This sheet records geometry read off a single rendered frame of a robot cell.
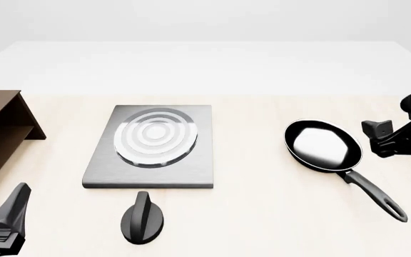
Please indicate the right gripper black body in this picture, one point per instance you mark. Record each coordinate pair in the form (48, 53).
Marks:
(405, 142)

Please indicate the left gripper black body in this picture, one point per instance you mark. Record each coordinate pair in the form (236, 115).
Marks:
(2, 245)

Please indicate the dark brown wooden cabinet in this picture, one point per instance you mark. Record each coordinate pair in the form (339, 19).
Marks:
(2, 139)

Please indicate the black frying pan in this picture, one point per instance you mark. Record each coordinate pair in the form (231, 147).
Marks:
(319, 144)

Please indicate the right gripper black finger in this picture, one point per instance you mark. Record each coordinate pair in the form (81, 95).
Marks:
(376, 129)

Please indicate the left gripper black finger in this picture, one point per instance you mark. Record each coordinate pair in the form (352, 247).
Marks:
(11, 214)

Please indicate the round black stove knob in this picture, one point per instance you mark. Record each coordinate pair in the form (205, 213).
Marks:
(142, 222)

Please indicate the flat grey stove plate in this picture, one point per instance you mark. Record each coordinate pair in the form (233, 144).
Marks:
(155, 166)

